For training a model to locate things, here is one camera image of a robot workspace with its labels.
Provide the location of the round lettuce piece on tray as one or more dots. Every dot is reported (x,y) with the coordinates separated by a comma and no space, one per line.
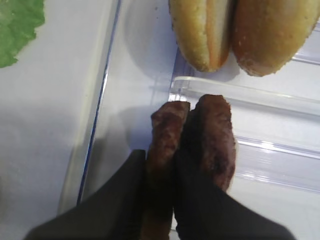
(18,22)

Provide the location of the right clear acrylic rack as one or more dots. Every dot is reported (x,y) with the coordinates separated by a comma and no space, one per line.
(275,118)

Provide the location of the metal baking tray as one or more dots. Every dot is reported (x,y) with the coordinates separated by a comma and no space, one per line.
(48,109)

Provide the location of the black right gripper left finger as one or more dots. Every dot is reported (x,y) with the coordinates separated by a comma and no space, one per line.
(114,212)

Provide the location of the left sesame bun half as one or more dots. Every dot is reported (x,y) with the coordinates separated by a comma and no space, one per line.
(203,31)

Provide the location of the right sesame bun top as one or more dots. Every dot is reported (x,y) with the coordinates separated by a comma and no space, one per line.
(266,34)

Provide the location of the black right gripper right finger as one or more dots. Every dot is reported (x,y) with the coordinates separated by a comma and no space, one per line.
(205,212)

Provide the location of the brown meat patty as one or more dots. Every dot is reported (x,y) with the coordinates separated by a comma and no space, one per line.
(207,139)
(167,127)

